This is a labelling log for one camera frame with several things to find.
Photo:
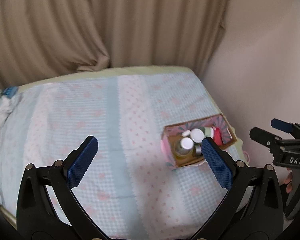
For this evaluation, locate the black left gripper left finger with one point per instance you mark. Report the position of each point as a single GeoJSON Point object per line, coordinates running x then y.
{"type": "Point", "coordinates": [47, 208]}

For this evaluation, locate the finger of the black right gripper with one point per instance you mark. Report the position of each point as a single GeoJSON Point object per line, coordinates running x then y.
{"type": "Point", "coordinates": [283, 126]}
{"type": "Point", "coordinates": [265, 138]}

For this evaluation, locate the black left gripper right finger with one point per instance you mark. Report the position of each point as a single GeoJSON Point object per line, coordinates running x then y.
{"type": "Point", "coordinates": [252, 207]}

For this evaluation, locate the pale green round lid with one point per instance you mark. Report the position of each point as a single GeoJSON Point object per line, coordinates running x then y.
{"type": "Point", "coordinates": [208, 131]}

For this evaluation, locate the white jar black lid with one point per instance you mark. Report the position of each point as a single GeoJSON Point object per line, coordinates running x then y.
{"type": "Point", "coordinates": [198, 150]}

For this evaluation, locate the green white jar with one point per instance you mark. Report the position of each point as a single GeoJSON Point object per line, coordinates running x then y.
{"type": "Point", "coordinates": [197, 135]}

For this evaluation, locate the white earbud case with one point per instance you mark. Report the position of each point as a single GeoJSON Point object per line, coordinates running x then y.
{"type": "Point", "coordinates": [186, 133]}

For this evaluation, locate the person's right hand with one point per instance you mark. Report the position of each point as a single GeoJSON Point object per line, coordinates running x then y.
{"type": "Point", "coordinates": [288, 181]}

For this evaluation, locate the pink cardboard box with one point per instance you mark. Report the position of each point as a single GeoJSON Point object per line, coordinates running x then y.
{"type": "Point", "coordinates": [172, 133]}

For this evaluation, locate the beige curtain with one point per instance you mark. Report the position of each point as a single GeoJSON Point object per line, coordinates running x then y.
{"type": "Point", "coordinates": [40, 39]}

